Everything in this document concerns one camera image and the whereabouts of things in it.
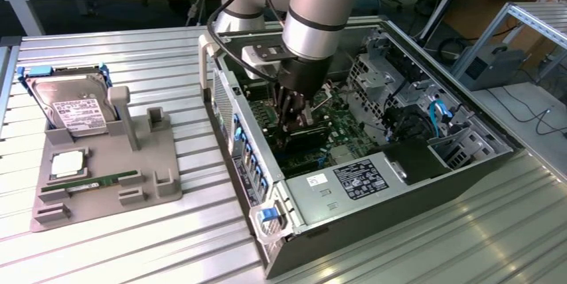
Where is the silver CPU chip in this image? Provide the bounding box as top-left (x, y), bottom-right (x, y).
top-left (49, 151), bottom-right (85, 177)

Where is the open black PC case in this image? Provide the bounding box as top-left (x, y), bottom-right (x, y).
top-left (197, 15), bottom-right (524, 280)

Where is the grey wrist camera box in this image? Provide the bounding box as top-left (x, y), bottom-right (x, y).
top-left (241, 44), bottom-right (288, 81)

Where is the black plastic shroud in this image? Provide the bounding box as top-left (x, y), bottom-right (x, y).
top-left (380, 137), bottom-right (452, 185)

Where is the silver hard disk drive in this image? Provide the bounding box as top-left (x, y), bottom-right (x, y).
top-left (24, 73), bottom-right (112, 138)

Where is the green motherboard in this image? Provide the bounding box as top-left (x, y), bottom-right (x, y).
top-left (247, 80), bottom-right (378, 178)

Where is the blue disk caddy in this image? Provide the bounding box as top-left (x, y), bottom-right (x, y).
top-left (16, 62), bottom-right (117, 122)

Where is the grey box device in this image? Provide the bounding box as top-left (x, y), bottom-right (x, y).
top-left (458, 46), bottom-right (526, 92)

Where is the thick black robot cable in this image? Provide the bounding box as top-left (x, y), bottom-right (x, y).
top-left (205, 0), bottom-right (284, 82)

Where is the blue disk wire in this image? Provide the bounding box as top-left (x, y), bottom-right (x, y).
top-left (427, 97), bottom-right (451, 139)

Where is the black graphics card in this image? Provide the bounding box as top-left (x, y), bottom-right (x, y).
top-left (285, 124), bottom-right (331, 151)

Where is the black expansion slot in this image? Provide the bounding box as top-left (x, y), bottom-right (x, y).
top-left (281, 157), bottom-right (327, 175)

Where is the black cable on table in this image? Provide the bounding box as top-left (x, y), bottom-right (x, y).
top-left (487, 86), bottom-right (567, 136)

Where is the black stand pole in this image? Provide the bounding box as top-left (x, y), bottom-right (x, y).
top-left (418, 0), bottom-right (479, 41)

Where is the grey power supply unit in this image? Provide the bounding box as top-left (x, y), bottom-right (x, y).
top-left (283, 151), bottom-right (407, 227)

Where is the metal disk bay cage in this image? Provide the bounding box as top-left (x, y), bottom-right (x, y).
top-left (347, 53), bottom-right (402, 112)

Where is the aluminium frame rack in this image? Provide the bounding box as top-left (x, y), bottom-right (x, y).
top-left (451, 1), bottom-right (567, 82)

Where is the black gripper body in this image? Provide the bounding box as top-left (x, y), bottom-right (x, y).
top-left (275, 55), bottom-right (334, 100)

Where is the open socket cover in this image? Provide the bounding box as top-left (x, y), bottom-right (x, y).
top-left (312, 81), bottom-right (342, 109)

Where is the green loose RAM stick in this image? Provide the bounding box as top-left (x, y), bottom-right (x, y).
top-left (47, 171), bottom-right (137, 194)

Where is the grey parts rack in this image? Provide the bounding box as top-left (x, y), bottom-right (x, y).
top-left (29, 86), bottom-right (183, 234)

